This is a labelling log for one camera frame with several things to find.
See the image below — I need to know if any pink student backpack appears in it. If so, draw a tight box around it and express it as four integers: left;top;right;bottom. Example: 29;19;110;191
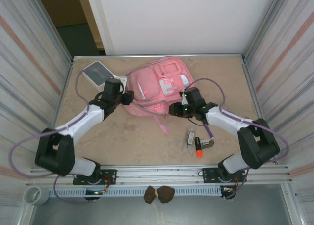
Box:
125;59;194;136

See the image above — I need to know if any purple pen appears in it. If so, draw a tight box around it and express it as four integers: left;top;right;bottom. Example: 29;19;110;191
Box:
205;124;215;140

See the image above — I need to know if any small silver tool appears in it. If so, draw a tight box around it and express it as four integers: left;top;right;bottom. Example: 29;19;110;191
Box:
183;126;198;151

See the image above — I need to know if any small grey stapler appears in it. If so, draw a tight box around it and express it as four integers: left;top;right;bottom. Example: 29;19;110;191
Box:
200;139;215;150

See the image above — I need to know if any black orange highlighter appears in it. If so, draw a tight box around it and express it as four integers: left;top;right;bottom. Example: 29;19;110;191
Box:
194;136;203;158

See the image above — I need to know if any white box with grey lid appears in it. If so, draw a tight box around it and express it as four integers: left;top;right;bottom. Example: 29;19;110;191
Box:
82;60;116;92

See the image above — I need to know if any brown cloth pouch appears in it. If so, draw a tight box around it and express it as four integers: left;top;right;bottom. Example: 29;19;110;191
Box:
143;185;176;205

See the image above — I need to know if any grey metal shelf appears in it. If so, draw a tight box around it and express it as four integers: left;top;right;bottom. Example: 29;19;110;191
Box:
19;184;295;225

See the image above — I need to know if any grey tape roll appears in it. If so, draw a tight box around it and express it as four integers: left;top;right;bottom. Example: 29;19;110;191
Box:
23;185;50;206

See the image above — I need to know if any aluminium frame bar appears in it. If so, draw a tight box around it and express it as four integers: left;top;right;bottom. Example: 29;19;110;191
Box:
72;53;246;64

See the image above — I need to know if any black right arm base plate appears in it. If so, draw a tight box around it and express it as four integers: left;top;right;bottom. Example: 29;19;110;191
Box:
201;168;246;184

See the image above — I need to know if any aluminium mounting rail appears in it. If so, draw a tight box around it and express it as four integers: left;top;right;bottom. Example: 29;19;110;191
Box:
29;164;292;186

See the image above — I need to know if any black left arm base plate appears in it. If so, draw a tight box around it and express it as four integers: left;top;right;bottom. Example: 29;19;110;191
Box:
73;169;117;186

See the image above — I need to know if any white slotted cable duct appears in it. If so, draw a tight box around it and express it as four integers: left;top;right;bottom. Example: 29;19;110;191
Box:
49;187;236;198

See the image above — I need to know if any thin beige string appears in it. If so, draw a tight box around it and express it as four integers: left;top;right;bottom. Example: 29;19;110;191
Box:
152;202;165;224

